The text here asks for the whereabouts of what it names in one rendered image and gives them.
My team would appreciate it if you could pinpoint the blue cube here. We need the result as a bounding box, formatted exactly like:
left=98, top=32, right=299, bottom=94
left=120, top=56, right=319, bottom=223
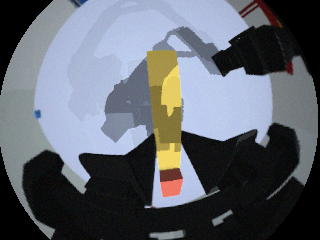
left=35, top=111, right=41, bottom=119

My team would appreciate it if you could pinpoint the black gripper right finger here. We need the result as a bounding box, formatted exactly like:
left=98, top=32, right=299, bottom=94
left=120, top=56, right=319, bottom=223
left=181, top=128, right=257, bottom=195

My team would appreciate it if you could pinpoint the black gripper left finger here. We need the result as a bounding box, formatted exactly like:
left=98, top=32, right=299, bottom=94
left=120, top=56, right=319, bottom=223
left=79, top=133, right=156, bottom=207

